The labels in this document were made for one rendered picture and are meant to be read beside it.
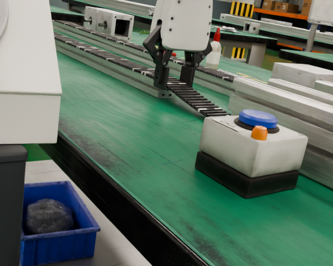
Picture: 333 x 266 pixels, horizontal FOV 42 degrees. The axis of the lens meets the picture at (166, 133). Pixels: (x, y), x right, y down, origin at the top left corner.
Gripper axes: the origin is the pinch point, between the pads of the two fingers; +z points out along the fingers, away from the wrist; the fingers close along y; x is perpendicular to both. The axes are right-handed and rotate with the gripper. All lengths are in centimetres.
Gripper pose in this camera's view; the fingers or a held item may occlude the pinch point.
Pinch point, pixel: (174, 78)
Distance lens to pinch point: 76.8
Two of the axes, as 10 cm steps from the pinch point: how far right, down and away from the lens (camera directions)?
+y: -7.9, 0.6, -6.0
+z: -1.6, 9.4, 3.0
